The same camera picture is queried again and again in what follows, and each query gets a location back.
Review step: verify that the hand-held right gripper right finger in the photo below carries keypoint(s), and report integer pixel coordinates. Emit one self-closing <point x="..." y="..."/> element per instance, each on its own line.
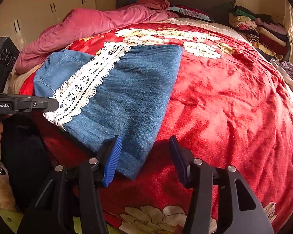
<point x="179" y="162"/>

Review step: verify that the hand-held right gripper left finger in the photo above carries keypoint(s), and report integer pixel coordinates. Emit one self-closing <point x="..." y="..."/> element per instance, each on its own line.
<point x="112" y="162"/>

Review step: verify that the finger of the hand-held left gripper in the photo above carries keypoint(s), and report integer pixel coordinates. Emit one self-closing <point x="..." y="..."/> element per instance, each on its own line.
<point x="53" y="104"/>

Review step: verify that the blue denim pants lace trim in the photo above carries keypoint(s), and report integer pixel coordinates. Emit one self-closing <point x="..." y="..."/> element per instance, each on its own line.
<point x="127" y="97"/>

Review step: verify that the red floral blanket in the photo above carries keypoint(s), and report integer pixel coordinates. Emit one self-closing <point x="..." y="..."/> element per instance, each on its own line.
<point x="229" y="102"/>

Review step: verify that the pink duvet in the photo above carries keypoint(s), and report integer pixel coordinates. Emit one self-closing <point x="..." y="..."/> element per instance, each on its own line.
<point x="95" y="22"/>

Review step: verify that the cream wardrobe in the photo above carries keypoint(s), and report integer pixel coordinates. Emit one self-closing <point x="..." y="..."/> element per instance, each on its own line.
<point x="39" y="4"/>

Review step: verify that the white bag with purple clothes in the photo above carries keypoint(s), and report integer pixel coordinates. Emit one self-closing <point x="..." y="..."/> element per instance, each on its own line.
<point x="290" y="72"/>

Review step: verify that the teal floral pillow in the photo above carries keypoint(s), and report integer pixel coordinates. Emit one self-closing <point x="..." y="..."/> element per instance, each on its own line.
<point x="190" y="13"/>

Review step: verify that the pile of folded clothes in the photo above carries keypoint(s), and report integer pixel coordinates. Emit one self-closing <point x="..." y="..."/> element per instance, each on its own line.
<point x="261" y="31"/>

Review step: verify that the dark grey headboard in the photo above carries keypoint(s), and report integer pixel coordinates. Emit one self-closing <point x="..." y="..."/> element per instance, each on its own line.
<point x="197" y="0"/>

